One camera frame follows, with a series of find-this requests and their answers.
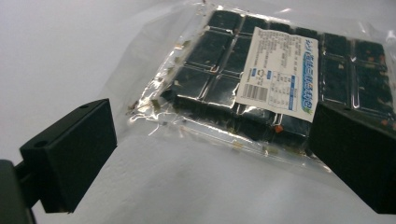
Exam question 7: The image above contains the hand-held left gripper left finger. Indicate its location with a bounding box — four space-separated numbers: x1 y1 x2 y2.
13 98 119 215

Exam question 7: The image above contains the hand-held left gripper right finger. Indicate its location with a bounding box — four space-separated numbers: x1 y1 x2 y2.
308 101 396 215

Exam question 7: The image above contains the clear bag of seaweed blocks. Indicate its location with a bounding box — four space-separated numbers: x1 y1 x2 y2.
100 1 396 195

